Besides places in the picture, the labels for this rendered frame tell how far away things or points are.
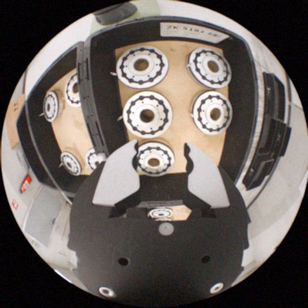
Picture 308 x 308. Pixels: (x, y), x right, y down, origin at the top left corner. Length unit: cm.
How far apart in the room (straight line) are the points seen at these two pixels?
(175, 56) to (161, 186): 33
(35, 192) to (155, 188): 324
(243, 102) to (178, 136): 18
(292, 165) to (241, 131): 282
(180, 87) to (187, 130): 11
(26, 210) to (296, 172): 604
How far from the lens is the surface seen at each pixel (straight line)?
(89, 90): 18
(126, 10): 45
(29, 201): 333
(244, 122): 26
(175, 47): 28
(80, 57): 21
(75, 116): 35
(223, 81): 26
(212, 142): 31
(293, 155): 300
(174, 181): 32
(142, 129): 23
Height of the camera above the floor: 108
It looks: 57 degrees down
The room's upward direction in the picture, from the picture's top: 176 degrees counter-clockwise
